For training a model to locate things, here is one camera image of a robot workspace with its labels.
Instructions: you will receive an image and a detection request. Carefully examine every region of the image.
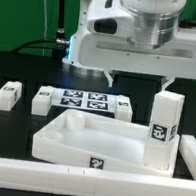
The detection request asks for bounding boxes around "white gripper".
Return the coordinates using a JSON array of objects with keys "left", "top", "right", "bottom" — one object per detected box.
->
[{"left": 77, "top": 28, "right": 196, "bottom": 91}]

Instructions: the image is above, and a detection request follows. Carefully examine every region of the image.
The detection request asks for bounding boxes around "black cable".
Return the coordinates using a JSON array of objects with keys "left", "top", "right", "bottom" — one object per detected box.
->
[{"left": 10, "top": 32, "right": 71, "bottom": 61}]

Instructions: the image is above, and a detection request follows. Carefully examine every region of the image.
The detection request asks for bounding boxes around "fiducial marker sheet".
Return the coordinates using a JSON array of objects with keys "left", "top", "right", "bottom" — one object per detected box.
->
[{"left": 52, "top": 88, "right": 116, "bottom": 113}]

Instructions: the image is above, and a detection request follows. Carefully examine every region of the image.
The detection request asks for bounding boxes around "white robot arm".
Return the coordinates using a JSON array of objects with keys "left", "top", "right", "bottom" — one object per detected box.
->
[{"left": 63, "top": 0, "right": 196, "bottom": 82}]

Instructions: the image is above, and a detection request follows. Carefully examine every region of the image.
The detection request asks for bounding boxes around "white desk top tray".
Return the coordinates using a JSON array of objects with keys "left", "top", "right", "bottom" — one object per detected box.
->
[{"left": 32, "top": 109, "right": 177, "bottom": 178}]

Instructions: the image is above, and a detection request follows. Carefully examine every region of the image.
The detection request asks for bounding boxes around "white L-shaped fence wall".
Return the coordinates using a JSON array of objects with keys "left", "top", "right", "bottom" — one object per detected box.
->
[{"left": 0, "top": 108, "right": 196, "bottom": 196}]

